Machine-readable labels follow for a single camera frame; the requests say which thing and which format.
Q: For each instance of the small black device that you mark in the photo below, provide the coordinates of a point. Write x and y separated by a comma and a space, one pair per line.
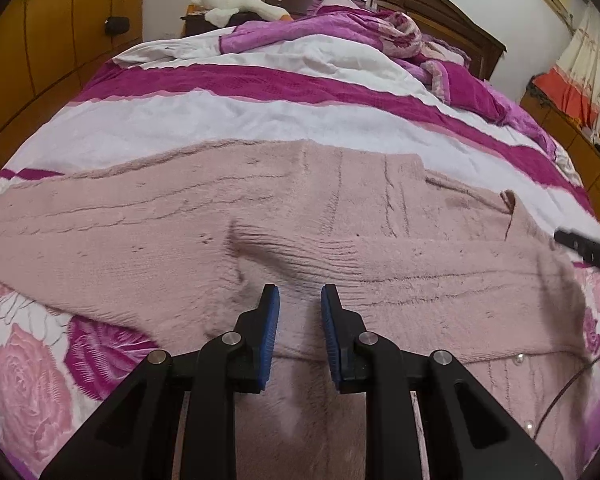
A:
116, 25

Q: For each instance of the crumpled purple quilt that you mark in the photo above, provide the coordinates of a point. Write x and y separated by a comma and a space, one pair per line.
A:
460, 85

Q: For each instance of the cream and red curtain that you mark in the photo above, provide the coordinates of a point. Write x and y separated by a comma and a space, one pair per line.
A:
580, 70

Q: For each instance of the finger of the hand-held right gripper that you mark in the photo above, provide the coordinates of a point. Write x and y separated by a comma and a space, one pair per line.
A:
587, 252

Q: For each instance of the pink knit sweater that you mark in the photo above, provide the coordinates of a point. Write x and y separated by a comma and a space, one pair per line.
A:
330, 200

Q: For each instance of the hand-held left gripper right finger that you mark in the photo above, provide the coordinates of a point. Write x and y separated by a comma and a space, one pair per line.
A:
329, 330

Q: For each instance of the dark wooden nightstand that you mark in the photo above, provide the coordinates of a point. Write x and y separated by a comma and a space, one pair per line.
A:
192, 25

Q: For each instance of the dark wooden headboard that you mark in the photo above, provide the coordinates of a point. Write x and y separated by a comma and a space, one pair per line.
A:
430, 5

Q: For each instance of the white plush goose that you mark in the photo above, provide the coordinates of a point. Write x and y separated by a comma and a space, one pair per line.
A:
220, 2

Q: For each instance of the floral pink bed cover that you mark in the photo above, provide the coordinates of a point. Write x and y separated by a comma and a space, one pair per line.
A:
230, 110

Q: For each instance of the orange wooden dresser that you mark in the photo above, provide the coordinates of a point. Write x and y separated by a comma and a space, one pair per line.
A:
570, 130

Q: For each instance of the orange wooden wardrobe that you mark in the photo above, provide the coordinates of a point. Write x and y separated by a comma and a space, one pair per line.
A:
55, 35

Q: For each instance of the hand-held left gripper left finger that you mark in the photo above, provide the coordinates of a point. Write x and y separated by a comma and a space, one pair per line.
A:
271, 330

